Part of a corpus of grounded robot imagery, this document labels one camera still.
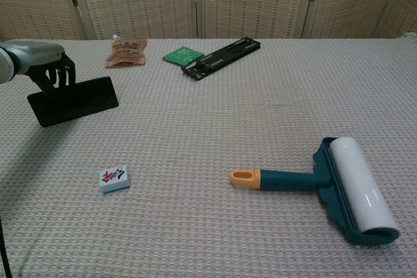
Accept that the black cable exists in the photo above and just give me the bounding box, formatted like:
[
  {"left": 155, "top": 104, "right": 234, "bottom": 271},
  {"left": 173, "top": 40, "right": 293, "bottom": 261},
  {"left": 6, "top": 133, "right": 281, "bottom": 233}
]
[{"left": 0, "top": 215, "right": 12, "bottom": 278}]

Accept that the light blue smartphone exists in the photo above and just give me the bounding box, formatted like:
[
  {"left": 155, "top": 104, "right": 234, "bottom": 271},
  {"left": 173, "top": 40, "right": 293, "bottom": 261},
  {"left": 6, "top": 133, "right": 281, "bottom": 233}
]
[{"left": 27, "top": 76, "right": 120, "bottom": 128}]

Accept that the woven folding screen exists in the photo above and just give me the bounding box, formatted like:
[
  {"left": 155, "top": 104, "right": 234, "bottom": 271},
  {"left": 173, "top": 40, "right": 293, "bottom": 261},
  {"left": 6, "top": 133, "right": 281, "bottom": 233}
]
[{"left": 0, "top": 0, "right": 417, "bottom": 43}]

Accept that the white mahjong tile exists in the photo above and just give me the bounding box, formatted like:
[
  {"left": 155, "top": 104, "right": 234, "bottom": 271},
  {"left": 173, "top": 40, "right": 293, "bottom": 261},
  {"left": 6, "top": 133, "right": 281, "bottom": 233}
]
[{"left": 98, "top": 165, "right": 132, "bottom": 195}]

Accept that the green sachet packet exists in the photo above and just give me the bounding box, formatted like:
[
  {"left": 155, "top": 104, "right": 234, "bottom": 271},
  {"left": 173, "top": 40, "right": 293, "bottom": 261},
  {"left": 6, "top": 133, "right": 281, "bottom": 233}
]
[{"left": 162, "top": 46, "right": 205, "bottom": 65}]

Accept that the teal lint roller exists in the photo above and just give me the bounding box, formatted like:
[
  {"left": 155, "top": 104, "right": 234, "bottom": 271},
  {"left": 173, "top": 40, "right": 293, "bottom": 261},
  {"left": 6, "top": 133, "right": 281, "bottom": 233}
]
[{"left": 229, "top": 136, "right": 402, "bottom": 245}]

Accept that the beige waffle tablecloth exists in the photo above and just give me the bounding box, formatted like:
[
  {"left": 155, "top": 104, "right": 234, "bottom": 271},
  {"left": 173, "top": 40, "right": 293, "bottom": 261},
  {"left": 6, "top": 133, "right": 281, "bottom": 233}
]
[{"left": 0, "top": 32, "right": 417, "bottom": 278}]

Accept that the brown spouted snack pouch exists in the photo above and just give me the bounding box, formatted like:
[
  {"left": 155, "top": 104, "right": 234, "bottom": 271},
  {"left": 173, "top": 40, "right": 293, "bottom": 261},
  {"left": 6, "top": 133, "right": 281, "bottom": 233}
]
[{"left": 104, "top": 34, "right": 148, "bottom": 70}]

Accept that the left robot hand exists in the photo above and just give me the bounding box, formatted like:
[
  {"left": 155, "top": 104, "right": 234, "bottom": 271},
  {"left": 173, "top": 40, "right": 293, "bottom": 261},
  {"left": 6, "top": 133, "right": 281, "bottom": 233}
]
[{"left": 6, "top": 40, "right": 78, "bottom": 97}]

